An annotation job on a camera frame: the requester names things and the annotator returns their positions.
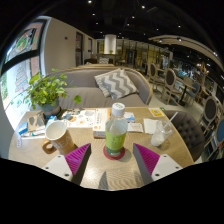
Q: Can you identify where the white paper napkin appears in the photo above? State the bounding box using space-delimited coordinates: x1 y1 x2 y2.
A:
143 118 159 135

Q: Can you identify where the blue white flat card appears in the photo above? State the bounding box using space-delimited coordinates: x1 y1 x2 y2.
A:
17 121 29 136

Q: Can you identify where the group of ceiling lights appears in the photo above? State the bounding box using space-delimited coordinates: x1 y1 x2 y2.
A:
86 0 218 58

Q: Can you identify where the small blue white carton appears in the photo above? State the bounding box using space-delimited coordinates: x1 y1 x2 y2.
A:
44 115 58 129

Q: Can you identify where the flat round red coaster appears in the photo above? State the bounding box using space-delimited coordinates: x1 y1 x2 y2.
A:
102 145 126 161

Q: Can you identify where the grey white chevron cushion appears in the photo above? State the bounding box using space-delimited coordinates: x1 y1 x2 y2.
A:
93 68 139 100

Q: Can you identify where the clear bottle with green label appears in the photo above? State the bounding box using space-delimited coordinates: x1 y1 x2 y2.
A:
104 102 128 158

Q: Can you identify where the group of round-backed chairs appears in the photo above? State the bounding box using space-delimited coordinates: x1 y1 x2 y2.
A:
144 61 224 161

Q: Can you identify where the tan mug with white inside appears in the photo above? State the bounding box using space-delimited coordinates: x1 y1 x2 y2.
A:
41 119 78 156

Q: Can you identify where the green potted plant, blue pot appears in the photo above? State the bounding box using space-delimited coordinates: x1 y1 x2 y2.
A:
23 68 83 118

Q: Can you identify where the printed paper leaflet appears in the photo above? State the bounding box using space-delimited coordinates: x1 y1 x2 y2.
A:
61 109 98 129

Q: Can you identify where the clear plastic cup with straw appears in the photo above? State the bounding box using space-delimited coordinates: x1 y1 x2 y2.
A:
150 111 179 148

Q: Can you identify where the white round pillar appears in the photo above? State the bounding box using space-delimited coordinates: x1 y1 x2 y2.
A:
103 33 118 55

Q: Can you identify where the grey curved sofa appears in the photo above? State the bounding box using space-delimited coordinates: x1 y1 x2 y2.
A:
46 65 154 111

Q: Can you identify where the yellow square card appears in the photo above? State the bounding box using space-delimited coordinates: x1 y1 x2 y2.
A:
148 107 165 118

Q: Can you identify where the brown cardboard card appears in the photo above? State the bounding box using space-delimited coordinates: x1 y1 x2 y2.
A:
27 113 46 133

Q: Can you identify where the small white printed card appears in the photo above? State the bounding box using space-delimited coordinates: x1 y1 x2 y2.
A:
127 122 144 133

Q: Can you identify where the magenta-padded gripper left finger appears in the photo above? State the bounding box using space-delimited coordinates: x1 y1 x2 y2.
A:
42 143 92 186

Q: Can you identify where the window with festive decorations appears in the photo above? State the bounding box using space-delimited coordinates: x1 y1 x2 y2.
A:
0 19 48 111

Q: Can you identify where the white paper sachet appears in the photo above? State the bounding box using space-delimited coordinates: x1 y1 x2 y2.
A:
21 129 46 138

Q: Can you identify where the grey tufted chair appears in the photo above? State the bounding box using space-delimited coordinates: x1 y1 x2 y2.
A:
163 109 206 163

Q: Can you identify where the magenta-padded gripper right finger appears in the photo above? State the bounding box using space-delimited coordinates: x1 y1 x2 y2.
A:
132 143 184 186

